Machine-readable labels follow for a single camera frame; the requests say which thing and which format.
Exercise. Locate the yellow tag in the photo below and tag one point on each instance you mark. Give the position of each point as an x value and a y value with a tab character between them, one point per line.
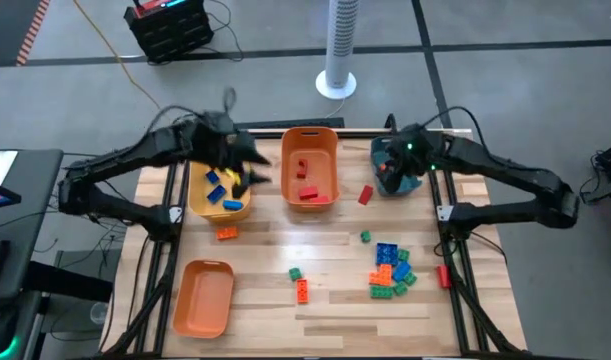
233	176

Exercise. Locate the red arch block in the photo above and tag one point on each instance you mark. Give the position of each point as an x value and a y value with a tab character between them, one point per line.
302	168

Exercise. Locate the blue eight-stud block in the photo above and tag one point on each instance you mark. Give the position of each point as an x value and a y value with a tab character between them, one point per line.
393	254
382	253

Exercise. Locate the orange eight-stud block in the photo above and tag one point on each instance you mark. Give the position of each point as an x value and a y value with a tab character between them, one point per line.
382	168
302	291
227	233

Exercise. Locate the black crate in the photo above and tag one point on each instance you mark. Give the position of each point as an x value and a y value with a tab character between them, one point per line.
170	32

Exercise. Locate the long green block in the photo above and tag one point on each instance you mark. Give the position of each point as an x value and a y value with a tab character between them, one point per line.
381	292

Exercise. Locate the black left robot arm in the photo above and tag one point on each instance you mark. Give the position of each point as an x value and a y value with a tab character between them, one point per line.
125	150

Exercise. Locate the black bracket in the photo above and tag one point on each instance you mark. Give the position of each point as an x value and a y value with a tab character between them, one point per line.
391	122

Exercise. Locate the white tower fan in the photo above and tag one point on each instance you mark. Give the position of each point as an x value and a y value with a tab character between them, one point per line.
341	40

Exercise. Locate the red rectangular tag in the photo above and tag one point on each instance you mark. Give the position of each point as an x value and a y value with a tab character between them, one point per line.
443	276

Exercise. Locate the yellow plastic bin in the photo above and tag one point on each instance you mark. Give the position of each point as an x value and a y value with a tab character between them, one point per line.
200	197

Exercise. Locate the teal plastic bin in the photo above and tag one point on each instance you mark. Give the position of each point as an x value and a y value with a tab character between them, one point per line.
376	150

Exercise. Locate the clear cup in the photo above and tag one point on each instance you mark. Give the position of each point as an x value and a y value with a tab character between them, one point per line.
99	313

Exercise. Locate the red device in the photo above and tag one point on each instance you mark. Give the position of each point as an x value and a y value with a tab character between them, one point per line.
152	6

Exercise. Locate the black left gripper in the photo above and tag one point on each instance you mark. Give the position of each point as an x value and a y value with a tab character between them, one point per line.
217	142

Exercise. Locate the black metal table frame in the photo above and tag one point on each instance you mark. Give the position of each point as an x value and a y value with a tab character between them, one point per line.
357	134

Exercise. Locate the red sloped block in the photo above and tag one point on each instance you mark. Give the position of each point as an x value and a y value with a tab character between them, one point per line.
365	195

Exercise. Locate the tall orange plastic bin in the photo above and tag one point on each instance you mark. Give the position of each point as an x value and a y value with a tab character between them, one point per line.
310	155

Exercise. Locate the orange brick block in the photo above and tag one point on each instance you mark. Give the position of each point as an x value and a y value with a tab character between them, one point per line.
380	280

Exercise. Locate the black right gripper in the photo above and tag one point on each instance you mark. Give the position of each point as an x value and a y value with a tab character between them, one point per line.
410	150

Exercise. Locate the black mat orange edge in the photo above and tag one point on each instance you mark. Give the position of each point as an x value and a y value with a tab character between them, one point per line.
10	30

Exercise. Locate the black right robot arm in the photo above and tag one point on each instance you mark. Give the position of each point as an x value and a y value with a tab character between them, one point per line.
500	170

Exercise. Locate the low orange plastic bin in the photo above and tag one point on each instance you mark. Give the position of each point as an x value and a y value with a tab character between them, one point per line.
202	300

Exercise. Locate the small orange square block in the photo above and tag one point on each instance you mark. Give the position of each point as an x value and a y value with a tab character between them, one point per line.
386	269

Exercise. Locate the dark grey desk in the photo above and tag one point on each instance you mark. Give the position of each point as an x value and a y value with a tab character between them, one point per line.
35	200

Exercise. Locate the small green block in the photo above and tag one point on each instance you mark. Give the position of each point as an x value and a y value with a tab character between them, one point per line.
365	236
295	274
410	278
400	288
404	255

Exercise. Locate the blue brick block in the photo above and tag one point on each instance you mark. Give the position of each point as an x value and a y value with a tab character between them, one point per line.
216	193
212	176
401	272
233	205

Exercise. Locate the black lit mouse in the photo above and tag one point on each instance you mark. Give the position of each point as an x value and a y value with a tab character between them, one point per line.
0	325

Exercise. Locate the red brick block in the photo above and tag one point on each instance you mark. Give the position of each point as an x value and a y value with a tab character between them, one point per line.
308	192
320	200

